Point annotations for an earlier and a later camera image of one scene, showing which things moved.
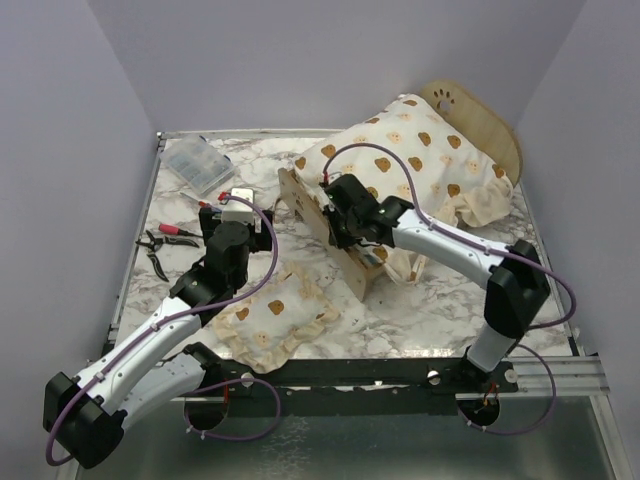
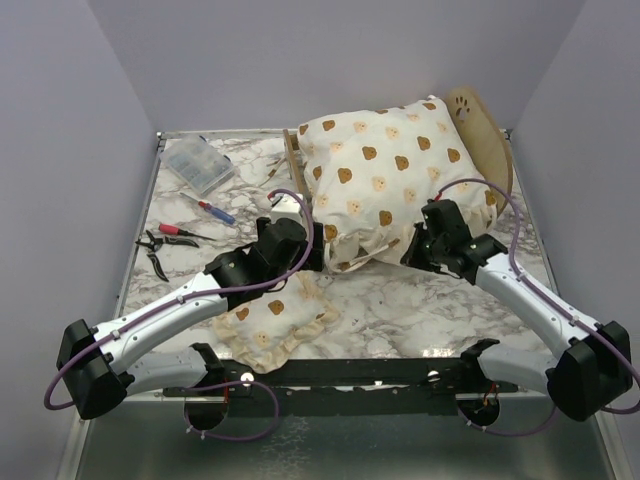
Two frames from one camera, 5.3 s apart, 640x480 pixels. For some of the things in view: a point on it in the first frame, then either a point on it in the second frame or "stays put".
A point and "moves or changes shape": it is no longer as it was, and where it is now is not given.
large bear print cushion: (418, 153) moves or changes shape
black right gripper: (339, 239) → (412, 256)
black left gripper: (260, 240) → (315, 262)
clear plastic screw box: (198, 163) stays put
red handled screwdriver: (173, 229) stays put
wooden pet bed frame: (362, 264) → (482, 132)
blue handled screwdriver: (202, 203) stays put
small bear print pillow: (269, 325) stays put
